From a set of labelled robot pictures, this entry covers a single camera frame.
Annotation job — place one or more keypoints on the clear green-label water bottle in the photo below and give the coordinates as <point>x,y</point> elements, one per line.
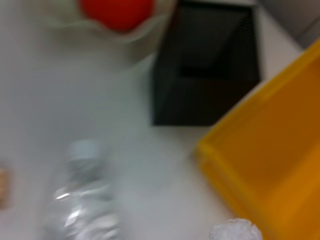
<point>82,200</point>

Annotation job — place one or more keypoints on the black mesh pen holder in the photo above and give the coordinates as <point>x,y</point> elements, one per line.
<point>205,75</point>

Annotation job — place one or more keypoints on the white paper ball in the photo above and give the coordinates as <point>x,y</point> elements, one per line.
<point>235,230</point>

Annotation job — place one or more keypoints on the red-orange knobby orange fruit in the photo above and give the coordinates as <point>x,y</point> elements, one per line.
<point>115,12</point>

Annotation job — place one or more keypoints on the yellow plastic storage bin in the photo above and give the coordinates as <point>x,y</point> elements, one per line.
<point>270,155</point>

